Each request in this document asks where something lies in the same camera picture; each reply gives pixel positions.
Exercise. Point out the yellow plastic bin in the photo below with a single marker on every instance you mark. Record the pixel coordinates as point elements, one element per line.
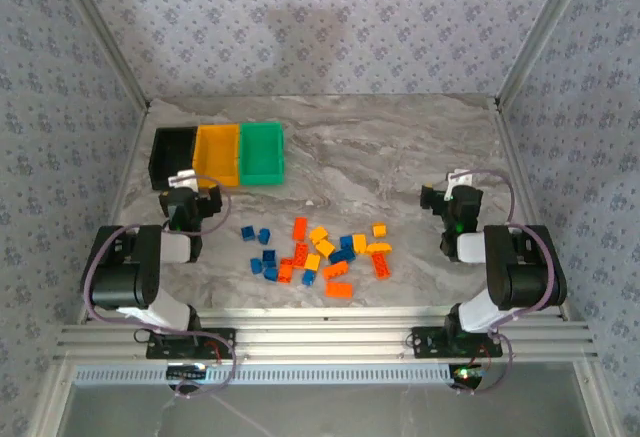
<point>216,154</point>

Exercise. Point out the black plastic bin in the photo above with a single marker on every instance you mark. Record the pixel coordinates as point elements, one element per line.
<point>172,154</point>

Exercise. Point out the green plastic bin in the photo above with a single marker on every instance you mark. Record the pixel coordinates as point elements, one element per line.
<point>262,153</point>

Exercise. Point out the long yellow lego brick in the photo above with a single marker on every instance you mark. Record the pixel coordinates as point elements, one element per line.
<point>378,248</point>

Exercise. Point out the orange lego brick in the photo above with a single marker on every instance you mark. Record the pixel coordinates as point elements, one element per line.
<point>300,255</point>
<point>381,263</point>
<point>340,289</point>
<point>285,272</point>
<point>300,228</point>
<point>335,270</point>

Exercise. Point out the long blue lego brick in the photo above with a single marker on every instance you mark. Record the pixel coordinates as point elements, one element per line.
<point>343,256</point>

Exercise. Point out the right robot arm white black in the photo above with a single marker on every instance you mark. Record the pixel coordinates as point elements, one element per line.
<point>525,277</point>

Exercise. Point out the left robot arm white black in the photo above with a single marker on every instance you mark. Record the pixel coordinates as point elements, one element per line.
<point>125,277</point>

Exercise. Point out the small circuit board with LED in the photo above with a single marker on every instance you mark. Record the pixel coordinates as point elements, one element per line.
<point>467,373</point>
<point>187,371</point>

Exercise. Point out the grey metal panel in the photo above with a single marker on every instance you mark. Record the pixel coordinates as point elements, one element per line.
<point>375,412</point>

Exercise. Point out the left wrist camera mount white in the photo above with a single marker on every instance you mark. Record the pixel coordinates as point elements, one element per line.
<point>183,177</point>

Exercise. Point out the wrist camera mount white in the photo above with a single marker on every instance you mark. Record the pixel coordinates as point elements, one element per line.
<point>459,177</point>
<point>183,177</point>

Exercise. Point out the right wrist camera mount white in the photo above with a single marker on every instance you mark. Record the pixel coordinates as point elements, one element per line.
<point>459,177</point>

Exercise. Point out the aluminium side rail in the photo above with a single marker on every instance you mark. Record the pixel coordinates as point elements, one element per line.
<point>116,207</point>
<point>525,182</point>

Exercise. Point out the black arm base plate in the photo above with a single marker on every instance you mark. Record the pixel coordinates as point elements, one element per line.
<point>432,349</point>
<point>225,339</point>

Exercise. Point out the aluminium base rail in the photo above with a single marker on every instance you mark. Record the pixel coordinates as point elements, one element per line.
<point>325,337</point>

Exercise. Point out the aluminium frame post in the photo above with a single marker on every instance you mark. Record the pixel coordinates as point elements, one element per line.
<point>50,407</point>
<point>541,32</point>
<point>597,407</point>
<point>102,32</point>

